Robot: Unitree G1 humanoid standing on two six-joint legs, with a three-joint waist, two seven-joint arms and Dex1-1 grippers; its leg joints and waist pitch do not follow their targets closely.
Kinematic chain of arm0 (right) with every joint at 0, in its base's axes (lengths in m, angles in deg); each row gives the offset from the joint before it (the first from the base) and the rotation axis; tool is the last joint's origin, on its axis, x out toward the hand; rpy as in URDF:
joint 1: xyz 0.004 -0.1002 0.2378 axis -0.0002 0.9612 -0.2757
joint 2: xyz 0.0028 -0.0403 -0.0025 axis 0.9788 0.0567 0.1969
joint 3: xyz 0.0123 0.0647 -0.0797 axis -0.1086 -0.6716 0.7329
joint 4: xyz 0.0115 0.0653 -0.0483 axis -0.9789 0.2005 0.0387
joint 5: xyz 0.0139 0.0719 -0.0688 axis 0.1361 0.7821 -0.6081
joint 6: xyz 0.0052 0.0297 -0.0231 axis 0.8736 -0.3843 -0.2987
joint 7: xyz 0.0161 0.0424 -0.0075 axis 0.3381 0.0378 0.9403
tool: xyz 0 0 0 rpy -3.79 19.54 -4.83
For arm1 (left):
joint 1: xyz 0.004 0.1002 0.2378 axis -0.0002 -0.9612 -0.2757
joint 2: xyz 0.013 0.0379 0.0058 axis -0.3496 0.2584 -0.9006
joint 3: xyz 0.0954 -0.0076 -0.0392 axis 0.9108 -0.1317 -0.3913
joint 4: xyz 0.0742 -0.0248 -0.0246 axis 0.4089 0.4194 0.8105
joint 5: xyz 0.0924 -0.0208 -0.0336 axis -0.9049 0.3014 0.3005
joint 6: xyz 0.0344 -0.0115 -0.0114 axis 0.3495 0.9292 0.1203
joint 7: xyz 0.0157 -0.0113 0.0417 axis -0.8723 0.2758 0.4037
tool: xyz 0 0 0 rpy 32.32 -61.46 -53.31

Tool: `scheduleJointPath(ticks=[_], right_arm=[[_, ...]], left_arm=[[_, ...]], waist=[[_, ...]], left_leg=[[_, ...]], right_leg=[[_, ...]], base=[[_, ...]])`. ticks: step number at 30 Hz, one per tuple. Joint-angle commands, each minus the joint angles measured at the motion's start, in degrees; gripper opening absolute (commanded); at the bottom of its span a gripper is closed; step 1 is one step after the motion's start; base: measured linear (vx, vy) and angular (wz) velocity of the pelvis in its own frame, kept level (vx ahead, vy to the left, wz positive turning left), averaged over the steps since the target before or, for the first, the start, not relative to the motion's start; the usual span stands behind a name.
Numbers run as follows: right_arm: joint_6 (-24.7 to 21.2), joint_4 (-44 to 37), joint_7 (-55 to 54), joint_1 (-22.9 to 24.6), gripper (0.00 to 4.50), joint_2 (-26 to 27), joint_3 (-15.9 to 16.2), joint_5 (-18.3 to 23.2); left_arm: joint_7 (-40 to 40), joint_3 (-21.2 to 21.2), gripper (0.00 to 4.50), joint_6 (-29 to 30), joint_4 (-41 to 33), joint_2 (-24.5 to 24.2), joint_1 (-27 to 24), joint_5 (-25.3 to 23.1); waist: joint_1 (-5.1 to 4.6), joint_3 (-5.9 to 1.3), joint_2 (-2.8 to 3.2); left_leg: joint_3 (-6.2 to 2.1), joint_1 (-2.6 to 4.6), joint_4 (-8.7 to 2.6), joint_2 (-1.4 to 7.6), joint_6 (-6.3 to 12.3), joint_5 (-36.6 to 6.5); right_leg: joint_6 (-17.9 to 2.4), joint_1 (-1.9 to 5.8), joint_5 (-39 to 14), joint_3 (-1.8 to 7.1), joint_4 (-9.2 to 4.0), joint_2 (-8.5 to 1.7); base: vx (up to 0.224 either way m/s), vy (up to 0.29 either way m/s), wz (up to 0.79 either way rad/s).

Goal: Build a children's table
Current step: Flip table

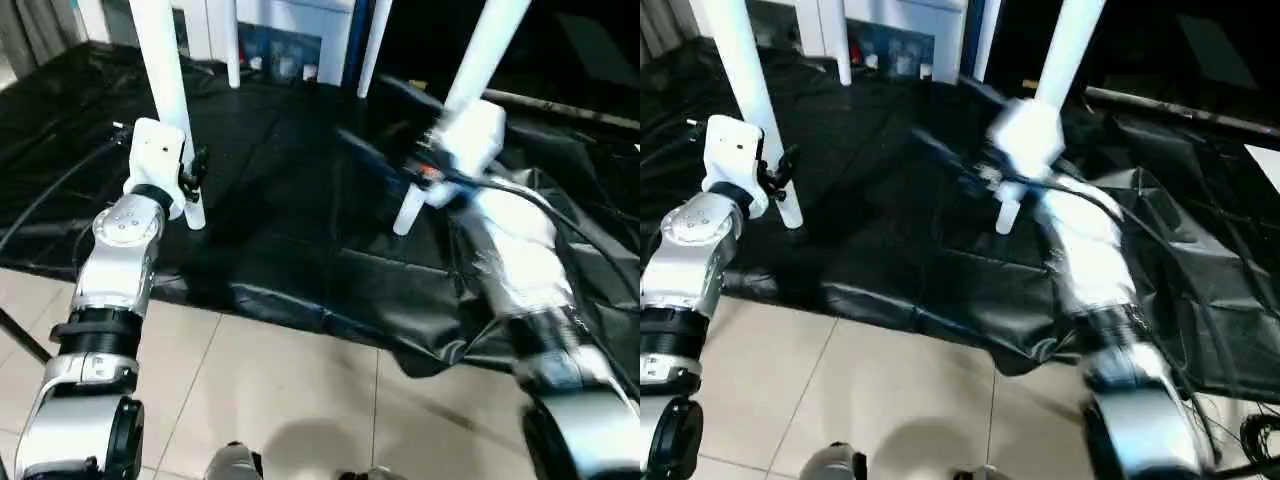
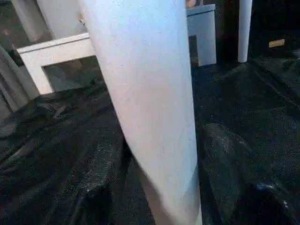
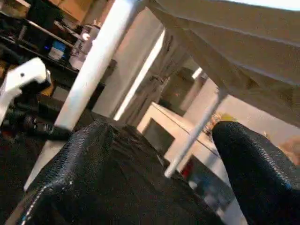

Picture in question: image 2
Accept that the brown teddy bear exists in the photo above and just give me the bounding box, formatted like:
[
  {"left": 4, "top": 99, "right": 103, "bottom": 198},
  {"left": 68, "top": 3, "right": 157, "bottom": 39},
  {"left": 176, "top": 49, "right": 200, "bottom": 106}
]
[{"left": 186, "top": 0, "right": 203, "bottom": 8}]

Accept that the white plastic table leg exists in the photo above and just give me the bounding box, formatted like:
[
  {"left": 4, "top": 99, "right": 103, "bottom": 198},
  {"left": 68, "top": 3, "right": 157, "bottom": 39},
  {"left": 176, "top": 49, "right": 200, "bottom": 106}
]
[
  {"left": 237, "top": 0, "right": 253, "bottom": 63},
  {"left": 78, "top": 0, "right": 203, "bottom": 225}
]

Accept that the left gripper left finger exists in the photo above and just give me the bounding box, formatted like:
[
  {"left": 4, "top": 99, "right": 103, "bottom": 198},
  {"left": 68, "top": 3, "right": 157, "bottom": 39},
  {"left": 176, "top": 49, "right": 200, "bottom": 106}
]
[{"left": 67, "top": 137, "right": 129, "bottom": 225}]

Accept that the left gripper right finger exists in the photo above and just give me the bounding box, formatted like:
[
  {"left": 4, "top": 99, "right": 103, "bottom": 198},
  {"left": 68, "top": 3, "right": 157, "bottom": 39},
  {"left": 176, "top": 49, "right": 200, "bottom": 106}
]
[{"left": 200, "top": 123, "right": 300, "bottom": 225}]

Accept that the white glass-door cabinet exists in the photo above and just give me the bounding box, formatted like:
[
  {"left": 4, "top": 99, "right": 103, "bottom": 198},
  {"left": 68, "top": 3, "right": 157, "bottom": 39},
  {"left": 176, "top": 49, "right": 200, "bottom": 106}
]
[{"left": 16, "top": 3, "right": 218, "bottom": 96}]

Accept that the black table mat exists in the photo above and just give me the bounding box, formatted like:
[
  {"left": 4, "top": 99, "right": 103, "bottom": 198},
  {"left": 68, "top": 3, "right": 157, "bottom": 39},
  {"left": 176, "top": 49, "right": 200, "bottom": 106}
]
[{"left": 0, "top": 30, "right": 300, "bottom": 225}]

